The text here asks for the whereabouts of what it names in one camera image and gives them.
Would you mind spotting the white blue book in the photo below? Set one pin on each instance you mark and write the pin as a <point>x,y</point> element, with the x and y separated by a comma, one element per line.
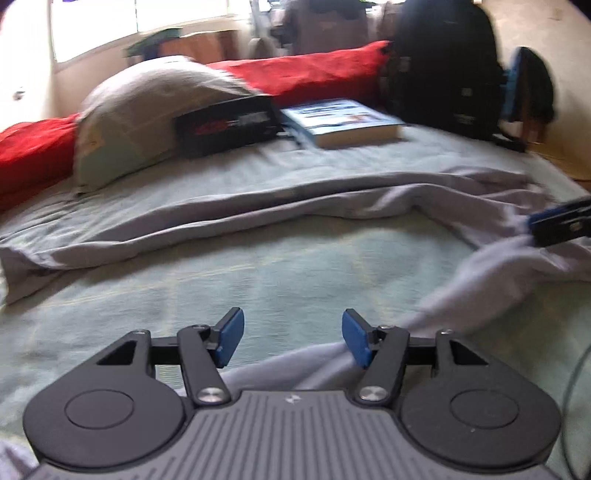
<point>341,117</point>

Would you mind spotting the metal clothes rack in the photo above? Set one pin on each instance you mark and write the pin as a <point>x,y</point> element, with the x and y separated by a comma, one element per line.
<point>263,32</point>

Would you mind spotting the hanging clothes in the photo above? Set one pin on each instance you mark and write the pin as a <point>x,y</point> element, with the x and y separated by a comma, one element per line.
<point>323,23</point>

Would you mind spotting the red folded quilt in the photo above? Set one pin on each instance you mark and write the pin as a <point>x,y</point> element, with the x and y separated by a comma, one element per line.
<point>32,152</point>

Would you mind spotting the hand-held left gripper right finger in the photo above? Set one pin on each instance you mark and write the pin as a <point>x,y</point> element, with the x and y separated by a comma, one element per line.
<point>355,337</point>

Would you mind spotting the black backpack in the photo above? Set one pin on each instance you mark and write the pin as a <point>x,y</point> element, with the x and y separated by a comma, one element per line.
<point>443,69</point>

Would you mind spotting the grey pants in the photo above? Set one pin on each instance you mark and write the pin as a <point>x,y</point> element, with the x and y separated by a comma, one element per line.
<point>277,203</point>

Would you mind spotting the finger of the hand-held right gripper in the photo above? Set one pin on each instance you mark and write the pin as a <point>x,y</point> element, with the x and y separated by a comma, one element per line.
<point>549,217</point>
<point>563,235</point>

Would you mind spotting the window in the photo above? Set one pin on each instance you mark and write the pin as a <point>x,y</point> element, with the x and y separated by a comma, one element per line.
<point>92,23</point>

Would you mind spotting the black printed pouch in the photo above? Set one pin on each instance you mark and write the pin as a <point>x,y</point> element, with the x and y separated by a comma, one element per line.
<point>221,124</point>

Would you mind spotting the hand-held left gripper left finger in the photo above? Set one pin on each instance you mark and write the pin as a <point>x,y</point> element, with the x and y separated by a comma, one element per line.
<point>231,334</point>

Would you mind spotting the grey green pillow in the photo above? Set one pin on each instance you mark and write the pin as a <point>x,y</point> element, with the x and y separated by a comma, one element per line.
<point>138,115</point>

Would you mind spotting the blue dark garment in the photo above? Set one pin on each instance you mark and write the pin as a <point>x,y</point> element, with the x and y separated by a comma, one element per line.
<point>538,83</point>

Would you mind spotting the long red quilt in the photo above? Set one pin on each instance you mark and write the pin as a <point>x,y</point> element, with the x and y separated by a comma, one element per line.
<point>314,74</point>

